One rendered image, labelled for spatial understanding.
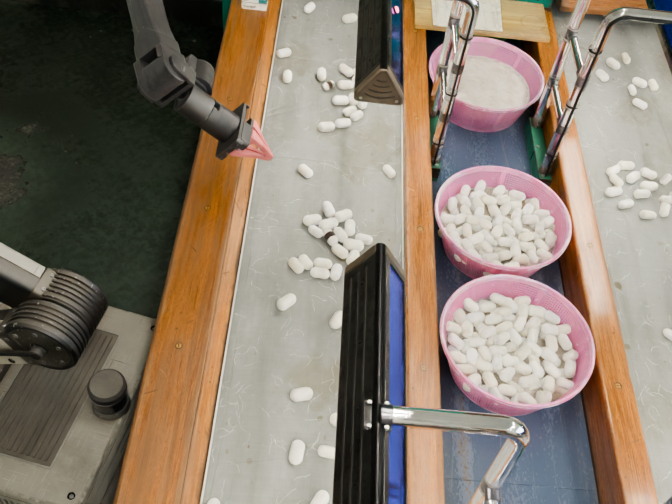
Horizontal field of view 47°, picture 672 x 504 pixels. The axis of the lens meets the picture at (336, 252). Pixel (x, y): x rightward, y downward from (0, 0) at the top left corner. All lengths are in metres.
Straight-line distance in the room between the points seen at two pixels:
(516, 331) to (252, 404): 0.48
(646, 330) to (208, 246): 0.80
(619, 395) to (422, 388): 0.33
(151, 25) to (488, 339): 0.79
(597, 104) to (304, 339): 0.94
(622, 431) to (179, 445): 0.69
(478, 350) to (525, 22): 0.95
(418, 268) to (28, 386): 0.78
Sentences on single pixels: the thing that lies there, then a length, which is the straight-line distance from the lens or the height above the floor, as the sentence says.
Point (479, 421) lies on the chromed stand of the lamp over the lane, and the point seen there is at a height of 1.12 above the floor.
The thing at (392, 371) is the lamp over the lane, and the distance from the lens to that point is 0.91.
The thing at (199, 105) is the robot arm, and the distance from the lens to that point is 1.39.
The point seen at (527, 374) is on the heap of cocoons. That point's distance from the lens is 1.38.
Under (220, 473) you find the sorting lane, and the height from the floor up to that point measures 0.74.
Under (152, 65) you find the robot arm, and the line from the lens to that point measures 1.38.
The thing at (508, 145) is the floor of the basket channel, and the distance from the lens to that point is 1.83.
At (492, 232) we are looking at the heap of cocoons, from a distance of 1.54.
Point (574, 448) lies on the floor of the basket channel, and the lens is 1.41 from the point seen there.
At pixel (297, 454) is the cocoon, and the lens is 1.21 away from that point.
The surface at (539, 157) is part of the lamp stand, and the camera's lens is 1.77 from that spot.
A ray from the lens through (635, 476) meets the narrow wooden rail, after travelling 1.32.
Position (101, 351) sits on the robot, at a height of 0.47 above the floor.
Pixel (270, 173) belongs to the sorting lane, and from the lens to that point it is 1.57.
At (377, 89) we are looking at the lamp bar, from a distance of 1.27.
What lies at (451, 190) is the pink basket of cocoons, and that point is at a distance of 1.59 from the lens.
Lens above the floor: 1.86
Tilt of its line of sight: 51 degrees down
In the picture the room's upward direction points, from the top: 8 degrees clockwise
